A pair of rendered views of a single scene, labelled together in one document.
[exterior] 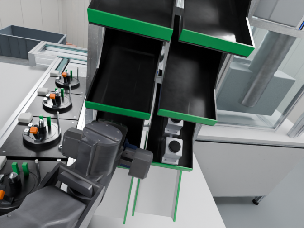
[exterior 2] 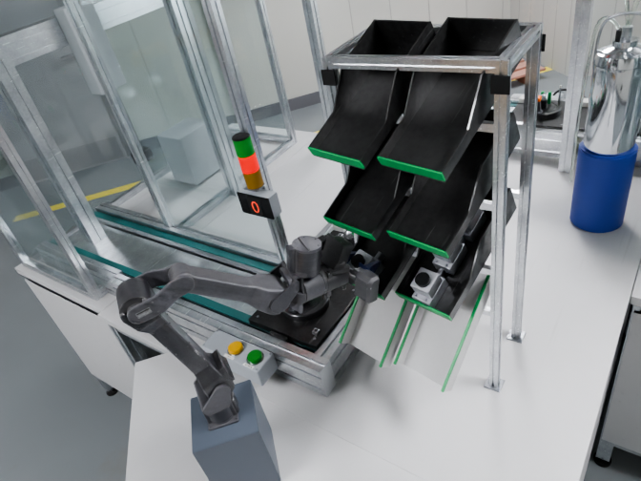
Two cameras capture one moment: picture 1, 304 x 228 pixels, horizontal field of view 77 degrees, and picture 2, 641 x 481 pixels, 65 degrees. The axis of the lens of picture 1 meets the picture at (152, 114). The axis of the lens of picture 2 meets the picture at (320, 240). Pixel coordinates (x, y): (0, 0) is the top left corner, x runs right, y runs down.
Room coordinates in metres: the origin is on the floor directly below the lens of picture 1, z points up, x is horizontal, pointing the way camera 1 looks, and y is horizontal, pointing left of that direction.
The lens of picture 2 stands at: (-0.17, -0.61, 1.94)
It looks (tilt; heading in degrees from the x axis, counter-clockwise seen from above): 36 degrees down; 59
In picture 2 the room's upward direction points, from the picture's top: 13 degrees counter-clockwise
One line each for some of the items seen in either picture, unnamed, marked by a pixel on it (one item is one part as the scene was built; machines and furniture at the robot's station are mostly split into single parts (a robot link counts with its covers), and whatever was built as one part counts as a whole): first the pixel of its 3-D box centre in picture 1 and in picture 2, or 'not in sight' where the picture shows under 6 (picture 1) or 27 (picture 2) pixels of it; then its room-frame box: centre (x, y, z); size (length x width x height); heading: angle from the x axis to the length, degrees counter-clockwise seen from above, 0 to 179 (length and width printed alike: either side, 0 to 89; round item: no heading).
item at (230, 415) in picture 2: not in sight; (219, 405); (-0.05, 0.13, 1.09); 0.07 x 0.07 x 0.06; 65
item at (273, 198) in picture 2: not in sight; (252, 175); (0.38, 0.56, 1.29); 0.12 x 0.05 x 0.25; 107
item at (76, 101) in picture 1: (57, 97); not in sight; (0.80, 0.49, 1.01); 0.24 x 0.24 x 0.13; 17
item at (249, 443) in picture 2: not in sight; (236, 439); (-0.06, 0.13, 0.96); 0.14 x 0.14 x 0.20; 65
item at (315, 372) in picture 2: not in sight; (208, 324); (0.09, 0.56, 0.91); 0.89 x 0.06 x 0.11; 107
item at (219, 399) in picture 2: not in sight; (211, 386); (-0.05, 0.13, 1.15); 0.09 x 0.07 x 0.06; 76
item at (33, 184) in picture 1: (16, 187); (304, 301); (0.32, 0.34, 0.98); 0.14 x 0.14 x 0.02
